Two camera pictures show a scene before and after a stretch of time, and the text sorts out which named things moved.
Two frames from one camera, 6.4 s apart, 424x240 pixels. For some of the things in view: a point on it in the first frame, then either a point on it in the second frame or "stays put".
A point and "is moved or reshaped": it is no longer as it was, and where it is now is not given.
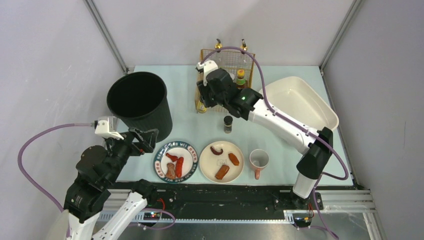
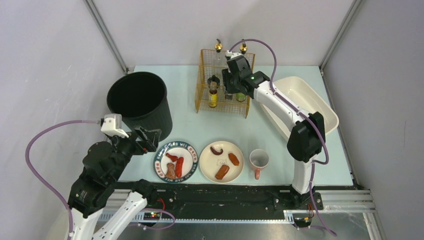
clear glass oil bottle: x=218 y=45 stays put
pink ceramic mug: x=259 y=159 stays put
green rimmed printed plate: x=178 y=149 stays put
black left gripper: x=137 y=141 stays put
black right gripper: x=203 y=91 → x=230 y=79
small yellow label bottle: x=200 y=107 is moved or reshaped
